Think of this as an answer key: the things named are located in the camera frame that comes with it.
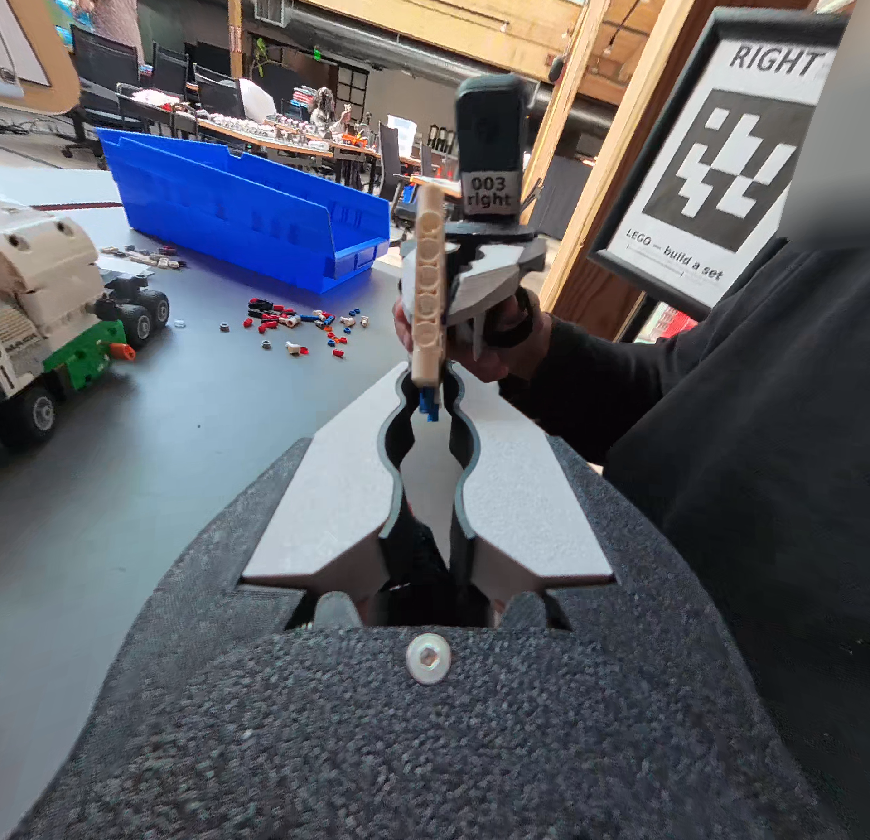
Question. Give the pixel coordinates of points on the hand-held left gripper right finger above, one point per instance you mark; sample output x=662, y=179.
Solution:
x=537, y=514

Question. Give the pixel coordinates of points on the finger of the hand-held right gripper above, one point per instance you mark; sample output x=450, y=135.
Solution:
x=482, y=276
x=408, y=286

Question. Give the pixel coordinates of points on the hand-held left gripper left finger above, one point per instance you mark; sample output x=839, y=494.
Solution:
x=326, y=514

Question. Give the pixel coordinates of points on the long white lego beam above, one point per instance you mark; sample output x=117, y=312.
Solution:
x=429, y=283

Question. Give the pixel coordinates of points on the blue lego pin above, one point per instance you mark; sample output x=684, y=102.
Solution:
x=428, y=402

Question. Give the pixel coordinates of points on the person's right forearm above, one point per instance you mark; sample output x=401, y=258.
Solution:
x=598, y=378

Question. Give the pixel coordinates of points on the scattered small lego pins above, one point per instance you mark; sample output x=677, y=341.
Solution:
x=299, y=327

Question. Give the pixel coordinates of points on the pile of dark lego pieces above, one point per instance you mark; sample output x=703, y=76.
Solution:
x=139, y=255

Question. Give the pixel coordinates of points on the white green lego truck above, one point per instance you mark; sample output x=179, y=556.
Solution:
x=61, y=310

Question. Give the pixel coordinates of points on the person's right hand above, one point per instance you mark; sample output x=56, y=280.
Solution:
x=523, y=357

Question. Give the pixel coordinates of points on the blue plastic bin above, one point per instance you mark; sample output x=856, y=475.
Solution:
x=238, y=208

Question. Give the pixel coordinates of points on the blue red storage box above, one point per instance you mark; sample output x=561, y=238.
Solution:
x=669, y=323

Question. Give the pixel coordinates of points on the background workbench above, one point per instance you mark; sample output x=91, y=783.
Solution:
x=285, y=136

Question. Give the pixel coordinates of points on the person's black clothing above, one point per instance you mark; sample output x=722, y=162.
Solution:
x=747, y=514

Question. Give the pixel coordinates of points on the black framed marker sign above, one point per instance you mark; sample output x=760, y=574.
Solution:
x=720, y=160

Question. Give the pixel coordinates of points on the black office chair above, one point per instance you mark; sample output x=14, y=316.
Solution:
x=170, y=72
x=217, y=96
x=102, y=85

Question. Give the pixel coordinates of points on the wooden post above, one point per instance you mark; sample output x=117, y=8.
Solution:
x=612, y=140

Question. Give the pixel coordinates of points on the white wall vent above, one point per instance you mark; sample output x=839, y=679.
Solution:
x=268, y=5

